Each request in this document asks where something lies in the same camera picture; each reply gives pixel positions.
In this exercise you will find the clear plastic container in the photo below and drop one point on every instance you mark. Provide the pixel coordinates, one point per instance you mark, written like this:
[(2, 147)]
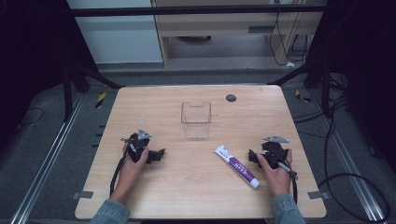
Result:
[(196, 119)]

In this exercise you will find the aluminium floor rail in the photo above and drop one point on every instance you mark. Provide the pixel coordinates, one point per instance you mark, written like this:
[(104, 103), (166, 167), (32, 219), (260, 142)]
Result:
[(345, 155), (46, 161)]

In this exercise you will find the yellow and black tape marker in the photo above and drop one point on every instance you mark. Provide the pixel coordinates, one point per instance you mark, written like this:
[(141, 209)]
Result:
[(302, 97), (100, 100)]

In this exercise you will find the person's right hand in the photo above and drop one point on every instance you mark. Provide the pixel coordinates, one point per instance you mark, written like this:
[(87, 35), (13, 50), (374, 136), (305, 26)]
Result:
[(277, 177)]

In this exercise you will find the white cabinet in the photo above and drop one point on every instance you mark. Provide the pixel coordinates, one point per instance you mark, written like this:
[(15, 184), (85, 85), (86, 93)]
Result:
[(118, 34)]

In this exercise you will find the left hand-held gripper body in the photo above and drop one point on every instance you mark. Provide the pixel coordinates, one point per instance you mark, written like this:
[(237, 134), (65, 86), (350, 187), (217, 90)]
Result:
[(137, 149)]

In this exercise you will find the person's left hand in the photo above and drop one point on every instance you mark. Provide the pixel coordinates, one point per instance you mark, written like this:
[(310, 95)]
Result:
[(132, 174)]

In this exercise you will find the black metal stand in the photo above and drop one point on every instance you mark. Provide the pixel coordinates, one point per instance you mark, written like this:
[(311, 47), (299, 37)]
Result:
[(74, 81), (317, 74)]

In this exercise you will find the light wooden desk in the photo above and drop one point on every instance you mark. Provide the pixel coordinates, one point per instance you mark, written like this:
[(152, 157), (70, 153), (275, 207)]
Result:
[(224, 28)]

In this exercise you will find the white and purple toothpaste tube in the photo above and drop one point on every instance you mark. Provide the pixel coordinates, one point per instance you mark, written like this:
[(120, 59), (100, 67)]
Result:
[(238, 166)]

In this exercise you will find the white power plug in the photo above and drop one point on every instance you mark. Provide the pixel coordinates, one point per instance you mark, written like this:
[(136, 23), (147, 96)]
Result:
[(290, 64)]

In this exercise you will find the black horizontal bar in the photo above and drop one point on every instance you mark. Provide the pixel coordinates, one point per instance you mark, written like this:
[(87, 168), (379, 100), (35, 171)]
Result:
[(193, 11)]

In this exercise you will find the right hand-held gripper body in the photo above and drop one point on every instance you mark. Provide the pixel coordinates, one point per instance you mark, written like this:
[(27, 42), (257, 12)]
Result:
[(274, 152)]

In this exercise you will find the grey metal table bracket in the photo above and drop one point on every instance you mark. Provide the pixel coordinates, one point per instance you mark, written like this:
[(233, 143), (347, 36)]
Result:
[(82, 195), (318, 195)]

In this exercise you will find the grey round table grommet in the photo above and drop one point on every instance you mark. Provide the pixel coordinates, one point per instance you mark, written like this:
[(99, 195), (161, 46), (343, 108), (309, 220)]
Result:
[(231, 98)]

